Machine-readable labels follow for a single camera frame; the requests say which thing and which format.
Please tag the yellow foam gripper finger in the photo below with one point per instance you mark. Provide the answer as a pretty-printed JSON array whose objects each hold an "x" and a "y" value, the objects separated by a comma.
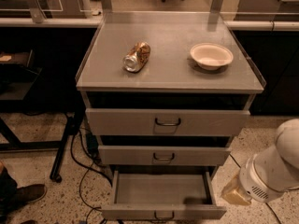
[{"x": 233, "y": 193}]

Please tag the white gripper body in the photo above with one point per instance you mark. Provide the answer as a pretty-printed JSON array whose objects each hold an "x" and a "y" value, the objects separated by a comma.
[{"x": 252, "y": 181}]

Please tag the grey bottom drawer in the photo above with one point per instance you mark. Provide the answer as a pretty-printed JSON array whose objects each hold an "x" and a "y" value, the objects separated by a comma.
[{"x": 164, "y": 197}]

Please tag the grey drawer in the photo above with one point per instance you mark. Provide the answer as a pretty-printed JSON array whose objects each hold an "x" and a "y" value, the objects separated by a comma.
[
  {"x": 177, "y": 122},
  {"x": 176, "y": 156},
  {"x": 164, "y": 197}
]

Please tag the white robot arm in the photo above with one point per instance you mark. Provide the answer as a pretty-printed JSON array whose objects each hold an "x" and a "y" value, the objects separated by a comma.
[{"x": 266, "y": 176}]

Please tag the grey drawer cabinet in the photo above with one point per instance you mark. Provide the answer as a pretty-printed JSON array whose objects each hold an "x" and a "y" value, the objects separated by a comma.
[{"x": 171, "y": 79}]

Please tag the grey middle drawer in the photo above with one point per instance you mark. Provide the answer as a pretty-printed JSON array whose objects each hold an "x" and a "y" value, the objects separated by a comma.
[{"x": 176, "y": 156}]

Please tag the grey top drawer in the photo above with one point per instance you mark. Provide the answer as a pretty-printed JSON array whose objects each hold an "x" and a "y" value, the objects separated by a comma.
[{"x": 177, "y": 122}]

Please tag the white paper bowl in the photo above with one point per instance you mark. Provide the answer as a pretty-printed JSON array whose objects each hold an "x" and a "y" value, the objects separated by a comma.
[{"x": 211, "y": 56}]

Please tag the crushed gold soda can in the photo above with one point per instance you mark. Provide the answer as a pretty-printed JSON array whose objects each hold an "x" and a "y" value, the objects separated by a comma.
[{"x": 137, "y": 57}]

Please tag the white horizontal rail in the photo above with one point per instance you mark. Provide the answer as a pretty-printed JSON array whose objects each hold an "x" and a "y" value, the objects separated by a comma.
[{"x": 285, "y": 26}]

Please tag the black table frame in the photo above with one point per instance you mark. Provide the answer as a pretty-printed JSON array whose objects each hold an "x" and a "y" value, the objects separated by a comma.
[{"x": 18, "y": 77}]

